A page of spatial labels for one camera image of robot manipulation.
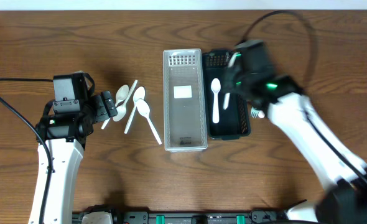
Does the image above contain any clear plastic basket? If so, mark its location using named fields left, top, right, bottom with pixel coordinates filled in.
left=163, top=49, right=208, bottom=152

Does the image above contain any white plastic spoon bowl down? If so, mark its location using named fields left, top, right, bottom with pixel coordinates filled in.
left=113, top=80, right=138, bottom=122

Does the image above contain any white plastic spoon far left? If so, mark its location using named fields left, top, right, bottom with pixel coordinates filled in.
left=113, top=85, right=129, bottom=121

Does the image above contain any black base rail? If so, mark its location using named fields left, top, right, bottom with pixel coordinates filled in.
left=72, top=205, right=291, bottom=224

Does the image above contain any black cable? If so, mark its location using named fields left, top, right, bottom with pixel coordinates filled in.
left=0, top=77, right=54, bottom=224
left=242, top=10, right=367, bottom=200

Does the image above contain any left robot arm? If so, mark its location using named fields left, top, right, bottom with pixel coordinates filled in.
left=28, top=91, right=117, bottom=223

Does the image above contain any white plastic fork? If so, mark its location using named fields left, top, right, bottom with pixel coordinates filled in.
left=258, top=111, right=265, bottom=119
left=223, top=52, right=239, bottom=110

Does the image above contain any dark green plastic basket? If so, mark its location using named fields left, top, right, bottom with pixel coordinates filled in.
left=202, top=49, right=251, bottom=141

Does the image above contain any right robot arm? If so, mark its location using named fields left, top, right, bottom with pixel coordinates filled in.
left=223, top=63, right=367, bottom=223

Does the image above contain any right black cable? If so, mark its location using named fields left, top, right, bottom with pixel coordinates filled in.
left=242, top=10, right=367, bottom=200

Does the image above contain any white label in basket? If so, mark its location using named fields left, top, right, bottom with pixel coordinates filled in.
left=174, top=85, right=192, bottom=99

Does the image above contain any white plastic spoon near basket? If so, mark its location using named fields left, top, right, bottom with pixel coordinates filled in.
left=137, top=99, right=162, bottom=145

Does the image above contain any pale green plastic fork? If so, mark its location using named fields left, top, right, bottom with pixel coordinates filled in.
left=250, top=107, right=259, bottom=118

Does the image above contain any left black cable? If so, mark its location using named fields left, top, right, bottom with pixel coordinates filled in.
left=0, top=77, right=54, bottom=224

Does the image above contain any short white plastic spoon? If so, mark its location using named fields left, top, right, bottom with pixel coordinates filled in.
left=210, top=78, right=221, bottom=124

